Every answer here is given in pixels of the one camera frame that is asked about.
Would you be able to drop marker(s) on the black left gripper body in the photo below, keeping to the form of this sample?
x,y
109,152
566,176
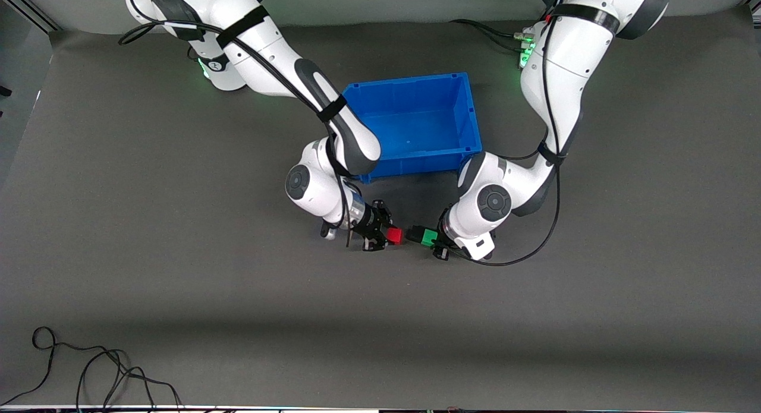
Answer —
x,y
440,233

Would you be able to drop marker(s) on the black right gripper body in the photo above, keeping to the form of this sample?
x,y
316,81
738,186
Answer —
x,y
373,220

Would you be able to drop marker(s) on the small green cube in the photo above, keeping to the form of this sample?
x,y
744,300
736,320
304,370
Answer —
x,y
428,237

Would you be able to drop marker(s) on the small red cube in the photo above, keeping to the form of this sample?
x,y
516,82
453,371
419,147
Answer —
x,y
395,236

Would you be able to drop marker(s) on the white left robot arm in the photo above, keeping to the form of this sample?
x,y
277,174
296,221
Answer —
x,y
565,74

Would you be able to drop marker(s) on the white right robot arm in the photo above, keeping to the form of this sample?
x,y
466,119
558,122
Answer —
x,y
279,62

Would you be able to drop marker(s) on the small black cube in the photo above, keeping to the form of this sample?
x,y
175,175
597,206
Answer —
x,y
414,233

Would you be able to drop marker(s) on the dark grey table mat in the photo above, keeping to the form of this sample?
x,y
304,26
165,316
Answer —
x,y
380,312

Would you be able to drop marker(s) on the blue plastic storage bin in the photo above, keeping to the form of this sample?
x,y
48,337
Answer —
x,y
422,122

